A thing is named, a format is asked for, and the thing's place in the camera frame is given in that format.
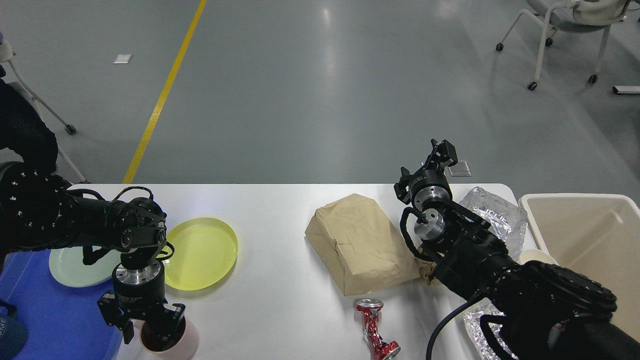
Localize pink mug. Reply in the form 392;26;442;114
134;317;200;360

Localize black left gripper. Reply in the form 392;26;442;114
97;260;186;346

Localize crumpled aluminium foil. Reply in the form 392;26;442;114
459;186;528;360

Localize blue plastic tray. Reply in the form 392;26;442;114
0;251;122;360

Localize white wheeled chair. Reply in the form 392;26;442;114
494;0;631;91

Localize crumpled brown paper ball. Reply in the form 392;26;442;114
414;246;441;286

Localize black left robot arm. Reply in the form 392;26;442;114
0;161;186;352

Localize white bar on floor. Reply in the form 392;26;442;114
612;85;640;95

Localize floor outlet cover plate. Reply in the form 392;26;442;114
448;161;473;178

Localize yellow plastic plate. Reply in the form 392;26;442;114
163;217;239;291

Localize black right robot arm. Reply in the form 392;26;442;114
394;139;640;360

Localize white paper cup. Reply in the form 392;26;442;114
518;249;558;265

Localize beige plastic bin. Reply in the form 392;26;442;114
519;193;640;340

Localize crushed red can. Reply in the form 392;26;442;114
354;298;402;360

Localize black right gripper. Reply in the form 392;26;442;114
393;139;458;208

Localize brown paper bag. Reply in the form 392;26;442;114
305;193;419;296

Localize pale green plate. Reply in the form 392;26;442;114
48;246;121;288

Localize seated person in black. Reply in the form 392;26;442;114
0;79;58;360

